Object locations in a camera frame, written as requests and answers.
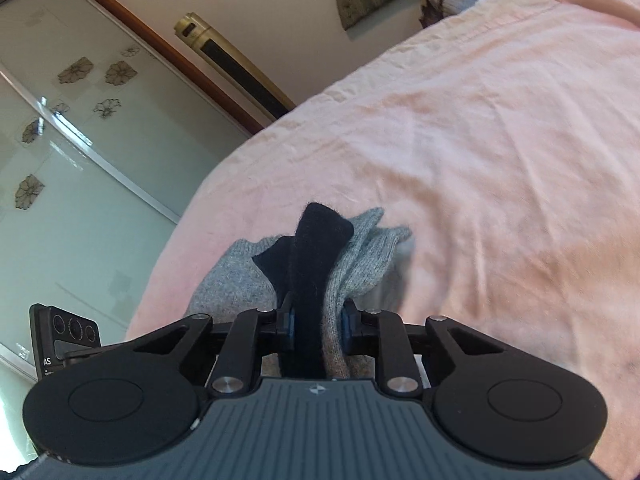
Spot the pink bed sheet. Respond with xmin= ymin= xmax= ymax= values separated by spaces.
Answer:
xmin=125 ymin=0 xmax=640 ymax=480

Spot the brown wooden wardrobe frame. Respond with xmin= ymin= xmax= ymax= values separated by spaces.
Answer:
xmin=0 ymin=0 xmax=274 ymax=136

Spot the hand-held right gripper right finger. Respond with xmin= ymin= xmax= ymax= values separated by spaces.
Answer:
xmin=341 ymin=299 xmax=502 ymax=397

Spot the gold tower fan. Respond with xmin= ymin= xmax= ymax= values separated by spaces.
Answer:
xmin=173 ymin=12 xmax=297 ymax=122

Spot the navy and grey knit sweater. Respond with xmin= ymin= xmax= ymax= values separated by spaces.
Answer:
xmin=187 ymin=202 xmax=416 ymax=382

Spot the frosted glass flower wardrobe door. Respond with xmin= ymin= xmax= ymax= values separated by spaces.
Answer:
xmin=0 ymin=0 xmax=252 ymax=466

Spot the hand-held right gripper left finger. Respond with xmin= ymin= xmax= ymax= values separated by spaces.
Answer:
xmin=134 ymin=291 xmax=297 ymax=397

